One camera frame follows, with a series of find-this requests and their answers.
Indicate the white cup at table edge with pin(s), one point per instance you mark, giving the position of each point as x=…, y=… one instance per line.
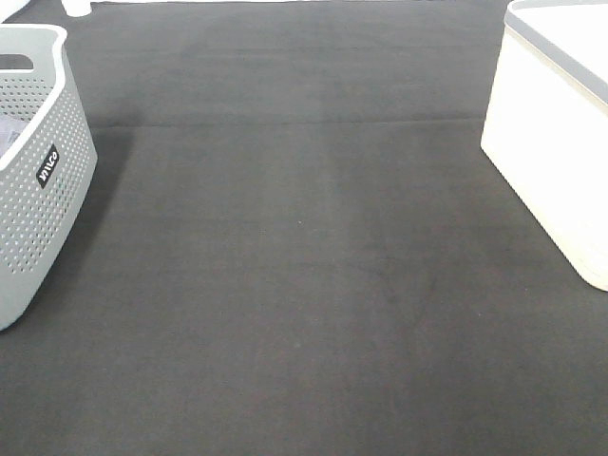
x=77, y=8

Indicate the grey perforated laundry basket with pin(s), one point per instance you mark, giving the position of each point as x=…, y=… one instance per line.
x=46, y=173

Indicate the towels inside basket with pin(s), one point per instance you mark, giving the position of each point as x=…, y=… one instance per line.
x=10, y=130

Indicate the black table cloth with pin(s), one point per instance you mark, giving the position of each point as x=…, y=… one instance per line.
x=293, y=244

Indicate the white storage box grey lid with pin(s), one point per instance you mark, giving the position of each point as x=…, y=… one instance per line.
x=545, y=127

